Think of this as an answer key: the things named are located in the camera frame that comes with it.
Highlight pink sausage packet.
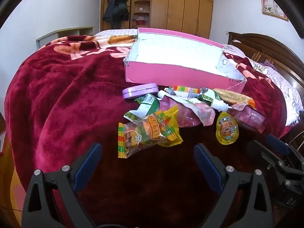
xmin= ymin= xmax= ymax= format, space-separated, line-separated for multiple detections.
xmin=227 ymin=104 xmax=267 ymax=133
xmin=158 ymin=93 xmax=215 ymax=127

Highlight rainbow candy strip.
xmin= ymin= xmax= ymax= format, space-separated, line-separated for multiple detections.
xmin=166 ymin=86 xmax=202 ymax=94

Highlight low white shelf unit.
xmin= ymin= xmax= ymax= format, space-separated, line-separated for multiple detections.
xmin=36 ymin=27 xmax=95 ymax=50

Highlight pink cardboard box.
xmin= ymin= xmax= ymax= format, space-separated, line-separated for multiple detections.
xmin=123 ymin=28 xmax=247 ymax=93

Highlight wooden wardrobe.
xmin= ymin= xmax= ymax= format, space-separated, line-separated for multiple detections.
xmin=94 ymin=0 xmax=214 ymax=39

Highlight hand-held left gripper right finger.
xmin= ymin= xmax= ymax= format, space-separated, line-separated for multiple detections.
xmin=193 ymin=143 xmax=273 ymax=228

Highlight framed wall picture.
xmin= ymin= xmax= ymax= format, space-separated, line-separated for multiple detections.
xmin=260 ymin=0 xmax=289 ymax=22

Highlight corn snack packet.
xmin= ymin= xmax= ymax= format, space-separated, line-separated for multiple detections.
xmin=214 ymin=89 xmax=256 ymax=107

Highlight black hanging jackets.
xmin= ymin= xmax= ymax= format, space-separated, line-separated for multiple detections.
xmin=103 ymin=0 xmax=130 ymax=29

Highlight red floral blanket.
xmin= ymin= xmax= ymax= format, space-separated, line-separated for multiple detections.
xmin=3 ymin=35 xmax=289 ymax=228

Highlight yellow striped candy packet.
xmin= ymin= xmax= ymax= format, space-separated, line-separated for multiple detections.
xmin=155 ymin=105 xmax=183 ymax=147

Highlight purple cloth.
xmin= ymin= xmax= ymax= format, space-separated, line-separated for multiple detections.
xmin=263 ymin=60 xmax=276 ymax=71

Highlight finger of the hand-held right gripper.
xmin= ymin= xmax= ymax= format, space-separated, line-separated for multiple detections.
xmin=247 ymin=141 xmax=285 ymax=171
xmin=266 ymin=134 xmax=290 ymax=157

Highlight purple oval tin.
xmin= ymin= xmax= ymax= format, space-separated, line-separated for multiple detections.
xmin=122 ymin=83 xmax=159 ymax=100

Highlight dark wooden headboard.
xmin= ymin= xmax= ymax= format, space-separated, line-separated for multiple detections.
xmin=228 ymin=31 xmax=304 ymax=93

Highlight green pea packet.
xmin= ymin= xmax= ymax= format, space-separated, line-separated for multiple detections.
xmin=123 ymin=94 xmax=160 ymax=121
xmin=198 ymin=89 xmax=215 ymax=105

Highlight burger gummy packet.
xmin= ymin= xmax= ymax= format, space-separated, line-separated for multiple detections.
xmin=117 ymin=115 xmax=167 ymax=159

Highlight egg-shaped candy cup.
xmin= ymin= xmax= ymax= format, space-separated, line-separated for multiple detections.
xmin=216 ymin=111 xmax=238 ymax=145

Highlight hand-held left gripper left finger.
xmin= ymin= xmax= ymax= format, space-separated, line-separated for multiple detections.
xmin=21 ymin=142 xmax=102 ymax=228

